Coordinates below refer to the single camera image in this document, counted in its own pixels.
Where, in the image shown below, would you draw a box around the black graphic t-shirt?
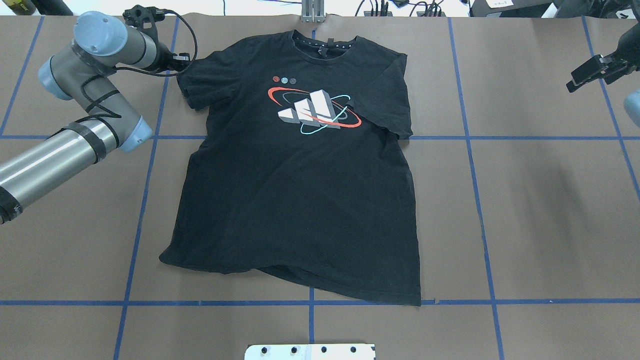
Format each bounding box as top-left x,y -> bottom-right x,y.
158,30 -> 422,306

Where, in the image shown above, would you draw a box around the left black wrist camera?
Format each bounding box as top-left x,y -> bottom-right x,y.
122,5 -> 166,41

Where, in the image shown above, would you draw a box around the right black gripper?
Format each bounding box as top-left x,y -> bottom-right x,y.
566,23 -> 640,93

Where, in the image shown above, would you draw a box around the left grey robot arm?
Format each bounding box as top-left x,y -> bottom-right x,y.
1,5 -> 194,224

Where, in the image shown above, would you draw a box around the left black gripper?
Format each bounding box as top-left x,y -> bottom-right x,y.
155,44 -> 190,74

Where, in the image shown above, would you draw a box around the aluminium profile post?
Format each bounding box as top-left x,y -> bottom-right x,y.
300,0 -> 326,23

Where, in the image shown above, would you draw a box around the left black braided cable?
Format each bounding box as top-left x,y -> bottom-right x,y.
82,9 -> 192,118

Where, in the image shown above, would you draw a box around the black cables at table edge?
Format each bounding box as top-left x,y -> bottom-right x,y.
355,0 -> 448,18

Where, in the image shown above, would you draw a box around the white metal mount base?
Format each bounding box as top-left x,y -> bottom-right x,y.
244,342 -> 377,360

